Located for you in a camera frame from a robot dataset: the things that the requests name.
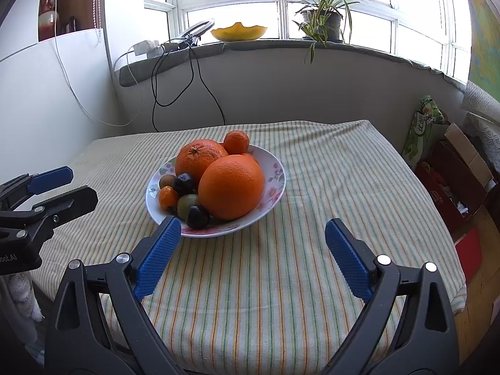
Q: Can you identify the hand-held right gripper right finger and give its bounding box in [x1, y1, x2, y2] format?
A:
[320, 219, 459, 375]

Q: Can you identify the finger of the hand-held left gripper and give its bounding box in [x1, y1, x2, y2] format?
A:
[0, 167, 74, 212]
[0, 186, 99, 243]

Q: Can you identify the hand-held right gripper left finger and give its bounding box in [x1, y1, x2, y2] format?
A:
[44, 216, 184, 375]

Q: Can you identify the dark round fruit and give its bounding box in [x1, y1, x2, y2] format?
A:
[173, 173, 196, 197]
[185, 204, 211, 230]

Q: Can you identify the small tangerine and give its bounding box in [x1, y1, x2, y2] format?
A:
[158, 186, 180, 209]

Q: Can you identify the green kiwi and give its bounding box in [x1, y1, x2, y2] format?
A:
[177, 194, 202, 219]

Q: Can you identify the large orange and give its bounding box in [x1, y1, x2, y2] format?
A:
[198, 155, 266, 220]
[174, 139, 229, 184]

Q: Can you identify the floral white bowl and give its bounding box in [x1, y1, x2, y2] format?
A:
[146, 142, 287, 239]

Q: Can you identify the white fluffy cloth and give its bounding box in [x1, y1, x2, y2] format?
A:
[8, 271, 43, 321]

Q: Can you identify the striped tablecloth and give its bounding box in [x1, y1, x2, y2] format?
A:
[31, 119, 467, 375]

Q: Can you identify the red box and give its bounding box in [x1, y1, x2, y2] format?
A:
[455, 227, 483, 280]

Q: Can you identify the brown cardboard box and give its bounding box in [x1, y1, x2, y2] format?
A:
[416, 123, 497, 243]

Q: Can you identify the green printed bag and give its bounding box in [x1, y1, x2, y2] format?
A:
[402, 94, 448, 165]

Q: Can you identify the red white vase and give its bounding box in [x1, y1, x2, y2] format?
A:
[39, 0, 59, 42]

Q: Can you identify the white power adapter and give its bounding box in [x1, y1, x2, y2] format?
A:
[133, 40, 161, 56]

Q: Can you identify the black electronic device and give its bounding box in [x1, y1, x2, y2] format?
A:
[160, 39, 189, 52]

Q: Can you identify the white patterned cloth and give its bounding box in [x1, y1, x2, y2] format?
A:
[461, 82, 500, 153]

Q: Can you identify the grey windowsill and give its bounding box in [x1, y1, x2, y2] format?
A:
[118, 40, 467, 88]

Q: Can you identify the grey plant pot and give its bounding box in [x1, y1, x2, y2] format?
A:
[301, 10, 344, 42]

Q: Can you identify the yellow wavy bowl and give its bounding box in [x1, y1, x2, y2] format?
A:
[211, 23, 268, 42]

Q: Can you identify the spider plant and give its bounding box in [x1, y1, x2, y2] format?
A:
[279, 0, 360, 65]

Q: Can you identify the long white cable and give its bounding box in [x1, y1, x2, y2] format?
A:
[54, 0, 137, 127]

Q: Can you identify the white ring light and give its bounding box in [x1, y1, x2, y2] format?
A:
[183, 21, 213, 44]

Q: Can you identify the wall map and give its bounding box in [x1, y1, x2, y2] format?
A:
[467, 0, 500, 90]

